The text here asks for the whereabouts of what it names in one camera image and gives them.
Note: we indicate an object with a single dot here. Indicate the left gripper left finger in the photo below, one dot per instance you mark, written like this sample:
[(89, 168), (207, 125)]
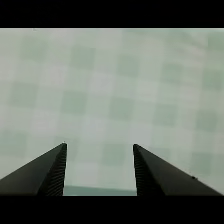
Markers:
[(43, 176)]

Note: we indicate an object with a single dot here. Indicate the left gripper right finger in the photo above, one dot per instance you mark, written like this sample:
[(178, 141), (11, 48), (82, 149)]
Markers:
[(160, 176)]

